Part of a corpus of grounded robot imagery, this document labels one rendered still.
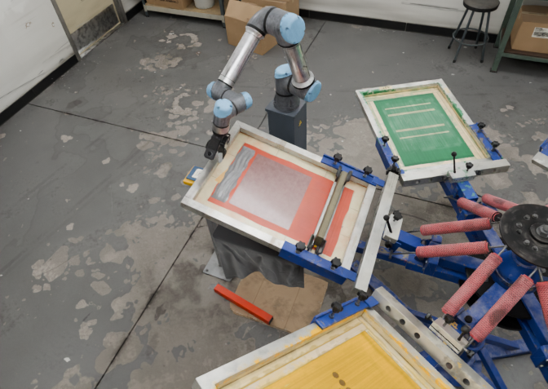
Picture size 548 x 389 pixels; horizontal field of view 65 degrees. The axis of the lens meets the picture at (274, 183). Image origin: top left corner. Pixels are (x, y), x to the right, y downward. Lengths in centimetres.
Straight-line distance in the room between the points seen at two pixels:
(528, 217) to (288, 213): 97
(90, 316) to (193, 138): 184
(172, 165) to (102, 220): 77
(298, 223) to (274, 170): 31
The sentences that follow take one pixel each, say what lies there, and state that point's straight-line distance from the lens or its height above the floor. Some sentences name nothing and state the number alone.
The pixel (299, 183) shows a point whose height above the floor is 112.
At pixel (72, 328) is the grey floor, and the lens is 330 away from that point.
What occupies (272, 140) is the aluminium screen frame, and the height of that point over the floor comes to 122.
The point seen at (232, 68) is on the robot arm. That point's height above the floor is 163.
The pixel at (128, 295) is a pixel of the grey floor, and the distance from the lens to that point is 326.
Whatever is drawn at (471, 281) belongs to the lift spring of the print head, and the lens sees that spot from 182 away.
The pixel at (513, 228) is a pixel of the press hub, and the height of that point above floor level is 131.
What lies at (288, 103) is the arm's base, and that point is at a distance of 237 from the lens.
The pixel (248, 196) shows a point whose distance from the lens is 199.
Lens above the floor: 268
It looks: 48 degrees down
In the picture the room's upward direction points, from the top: 5 degrees counter-clockwise
